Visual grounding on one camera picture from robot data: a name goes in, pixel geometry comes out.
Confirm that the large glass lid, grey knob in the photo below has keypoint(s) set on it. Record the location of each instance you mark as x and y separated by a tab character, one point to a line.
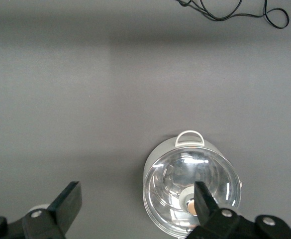
170	179

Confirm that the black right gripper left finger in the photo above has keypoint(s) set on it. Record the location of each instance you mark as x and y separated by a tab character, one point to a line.
65	204

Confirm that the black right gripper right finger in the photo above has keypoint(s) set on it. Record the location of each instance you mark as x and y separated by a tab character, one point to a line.
205	206

